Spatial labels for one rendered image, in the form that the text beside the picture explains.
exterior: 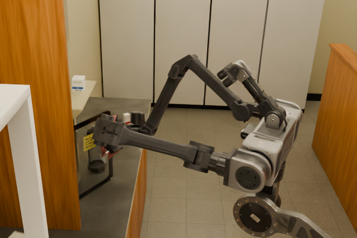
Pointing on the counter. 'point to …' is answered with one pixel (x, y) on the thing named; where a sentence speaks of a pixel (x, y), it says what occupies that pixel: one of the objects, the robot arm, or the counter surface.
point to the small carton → (78, 83)
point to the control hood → (81, 98)
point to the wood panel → (39, 92)
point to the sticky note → (88, 142)
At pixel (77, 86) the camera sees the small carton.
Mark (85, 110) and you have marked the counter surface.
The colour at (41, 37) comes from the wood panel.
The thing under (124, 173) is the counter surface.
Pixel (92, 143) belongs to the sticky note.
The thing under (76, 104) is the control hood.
